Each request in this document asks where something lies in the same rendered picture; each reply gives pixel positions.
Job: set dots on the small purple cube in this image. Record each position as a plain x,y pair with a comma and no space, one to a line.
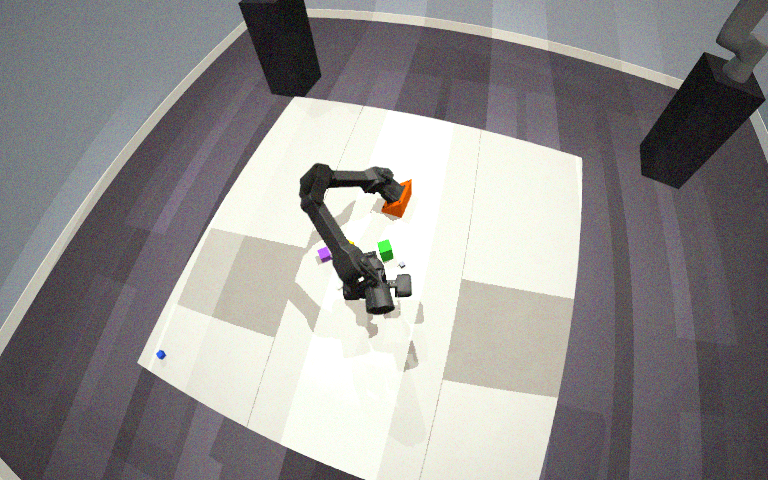
325,255

